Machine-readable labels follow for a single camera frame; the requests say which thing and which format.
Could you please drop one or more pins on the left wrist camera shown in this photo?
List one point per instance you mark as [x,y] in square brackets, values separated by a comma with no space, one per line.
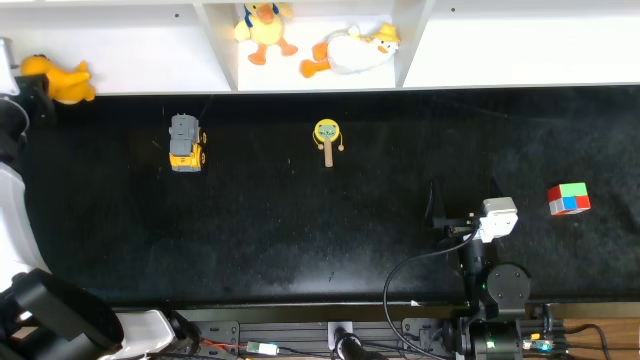
[6,70]

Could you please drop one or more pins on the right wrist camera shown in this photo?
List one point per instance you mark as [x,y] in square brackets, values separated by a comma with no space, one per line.
[496,217]

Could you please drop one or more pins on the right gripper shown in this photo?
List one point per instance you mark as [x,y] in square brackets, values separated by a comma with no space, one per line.
[457,225]

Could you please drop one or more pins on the white plush duck yellow hat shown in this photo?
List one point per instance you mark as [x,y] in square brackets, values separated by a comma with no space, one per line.
[357,50]

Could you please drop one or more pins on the many-coloured puzzle cube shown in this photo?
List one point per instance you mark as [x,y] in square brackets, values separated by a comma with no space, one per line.
[567,200]

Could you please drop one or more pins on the yellow rattle drum toy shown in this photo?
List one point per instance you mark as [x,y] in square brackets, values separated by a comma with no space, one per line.
[327,134]

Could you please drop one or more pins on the yellow rubber duck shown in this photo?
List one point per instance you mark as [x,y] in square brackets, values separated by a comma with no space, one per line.
[65,80]

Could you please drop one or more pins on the grey and yellow toy truck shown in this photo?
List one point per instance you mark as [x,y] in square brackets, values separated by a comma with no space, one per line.
[184,145]

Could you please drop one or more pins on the mounting rail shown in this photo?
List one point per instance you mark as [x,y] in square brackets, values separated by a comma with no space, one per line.
[300,335]

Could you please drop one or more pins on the white shelf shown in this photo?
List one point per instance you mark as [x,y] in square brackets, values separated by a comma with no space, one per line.
[500,50]

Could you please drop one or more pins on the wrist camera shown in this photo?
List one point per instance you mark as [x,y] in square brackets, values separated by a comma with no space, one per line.
[496,217]
[6,70]

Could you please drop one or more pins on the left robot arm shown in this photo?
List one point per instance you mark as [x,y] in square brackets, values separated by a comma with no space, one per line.
[12,220]

